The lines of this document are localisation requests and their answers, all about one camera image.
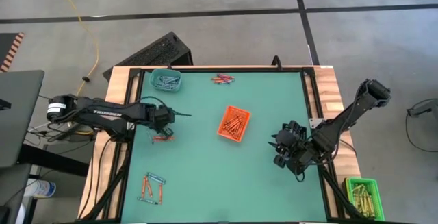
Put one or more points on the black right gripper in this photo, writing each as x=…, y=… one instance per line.
x=301, y=155

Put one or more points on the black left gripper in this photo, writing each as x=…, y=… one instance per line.
x=162, y=118

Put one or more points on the teal plastic bin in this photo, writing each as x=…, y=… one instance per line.
x=153, y=80

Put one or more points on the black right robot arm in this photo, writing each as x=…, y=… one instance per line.
x=356, y=114

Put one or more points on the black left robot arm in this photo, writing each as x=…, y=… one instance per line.
x=102, y=114

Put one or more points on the orange plastic basket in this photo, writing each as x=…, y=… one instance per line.
x=222, y=128

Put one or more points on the teal table mat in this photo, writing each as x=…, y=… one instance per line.
x=205, y=169

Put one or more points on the black perforated computer case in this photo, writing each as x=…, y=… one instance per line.
x=154, y=51

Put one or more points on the yellow crayon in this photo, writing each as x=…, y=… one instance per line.
x=369, y=200
x=359, y=210
x=356, y=193
x=362, y=196

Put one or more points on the green plastic basket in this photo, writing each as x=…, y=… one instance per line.
x=373, y=180

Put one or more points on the black desk base bar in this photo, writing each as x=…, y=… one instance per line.
x=54, y=159

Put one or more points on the white bottle with blue label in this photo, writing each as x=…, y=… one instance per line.
x=41, y=188

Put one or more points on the grey desk surface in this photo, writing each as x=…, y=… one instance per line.
x=20, y=114
x=13, y=189

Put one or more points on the orange striped floor mat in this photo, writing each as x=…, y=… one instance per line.
x=8, y=49

